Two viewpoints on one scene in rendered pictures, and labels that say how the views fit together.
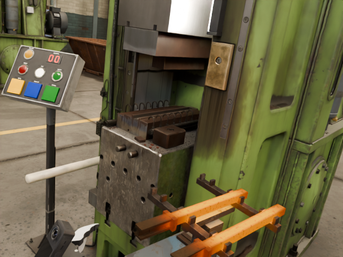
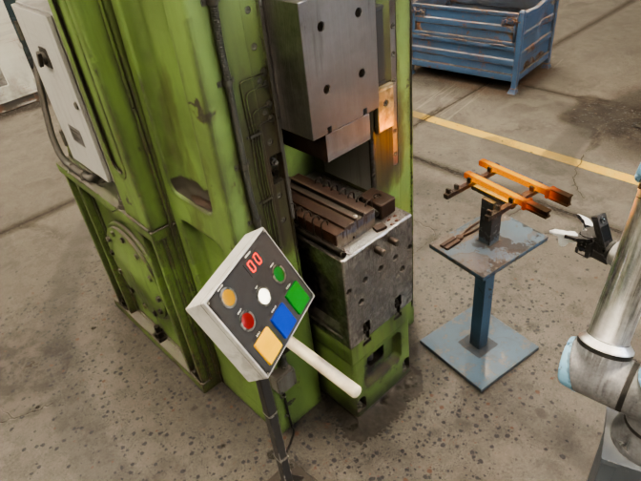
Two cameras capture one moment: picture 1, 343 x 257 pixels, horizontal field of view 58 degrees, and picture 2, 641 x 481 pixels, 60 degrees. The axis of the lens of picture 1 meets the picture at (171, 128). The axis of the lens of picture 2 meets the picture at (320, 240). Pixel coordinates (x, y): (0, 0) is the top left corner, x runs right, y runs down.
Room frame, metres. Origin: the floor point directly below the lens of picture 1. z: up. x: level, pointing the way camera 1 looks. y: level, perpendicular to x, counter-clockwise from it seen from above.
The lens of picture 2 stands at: (1.10, 1.81, 2.13)
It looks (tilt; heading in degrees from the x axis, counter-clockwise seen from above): 36 degrees down; 282
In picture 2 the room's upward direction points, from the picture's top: 7 degrees counter-clockwise
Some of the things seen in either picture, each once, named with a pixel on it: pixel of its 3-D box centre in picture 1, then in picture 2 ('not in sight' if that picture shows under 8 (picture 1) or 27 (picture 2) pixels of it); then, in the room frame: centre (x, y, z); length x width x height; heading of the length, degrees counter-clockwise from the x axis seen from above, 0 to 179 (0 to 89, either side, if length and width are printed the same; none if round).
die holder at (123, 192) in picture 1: (166, 170); (331, 254); (1.43, 0.00, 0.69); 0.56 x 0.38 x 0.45; 141
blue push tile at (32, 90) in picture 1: (33, 90); (282, 321); (1.46, 0.70, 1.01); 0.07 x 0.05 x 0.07; 76
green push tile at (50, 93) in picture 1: (50, 94); (296, 297); (1.44, 0.60, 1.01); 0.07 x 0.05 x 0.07; 76
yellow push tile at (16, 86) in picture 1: (16, 86); (267, 345); (1.49, 0.80, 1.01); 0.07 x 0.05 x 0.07; 76
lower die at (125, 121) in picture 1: (163, 118); (316, 208); (1.46, 0.05, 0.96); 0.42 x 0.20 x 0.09; 141
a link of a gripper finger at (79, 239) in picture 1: (83, 240); (562, 239); (0.58, 0.16, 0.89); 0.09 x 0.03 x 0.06; 167
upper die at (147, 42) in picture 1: (172, 43); (305, 121); (1.46, 0.05, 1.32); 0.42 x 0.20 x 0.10; 141
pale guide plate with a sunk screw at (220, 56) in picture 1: (218, 66); (383, 107); (1.20, -0.15, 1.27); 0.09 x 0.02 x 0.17; 51
